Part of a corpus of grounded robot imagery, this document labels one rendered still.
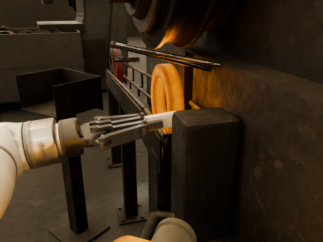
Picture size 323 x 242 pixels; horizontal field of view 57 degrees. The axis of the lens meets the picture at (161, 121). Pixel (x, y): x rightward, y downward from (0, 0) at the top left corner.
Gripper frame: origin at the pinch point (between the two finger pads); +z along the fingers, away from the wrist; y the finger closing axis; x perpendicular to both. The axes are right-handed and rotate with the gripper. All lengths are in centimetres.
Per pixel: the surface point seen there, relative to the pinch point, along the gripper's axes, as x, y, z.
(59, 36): -1, -247, -31
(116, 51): 1, -98, 3
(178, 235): -4.7, 27.0, -5.6
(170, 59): 12.5, 0.1, 2.9
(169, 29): 18.4, 3.6, 2.1
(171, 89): 5.5, -3.4, 3.6
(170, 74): 8.0, -6.2, 4.4
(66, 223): -71, -66, -35
